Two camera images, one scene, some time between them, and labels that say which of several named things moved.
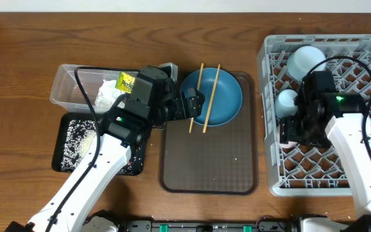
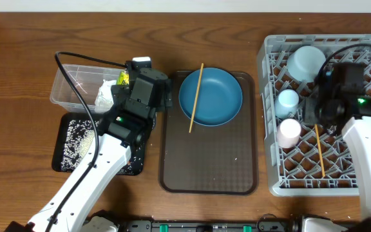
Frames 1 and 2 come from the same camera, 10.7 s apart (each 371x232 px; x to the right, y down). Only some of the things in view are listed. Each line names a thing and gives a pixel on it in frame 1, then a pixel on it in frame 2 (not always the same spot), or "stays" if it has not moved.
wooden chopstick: x=211 y=99 -> x=319 y=150
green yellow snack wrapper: x=125 y=82 stays
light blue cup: x=284 y=104 stays
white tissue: x=107 y=95 stays
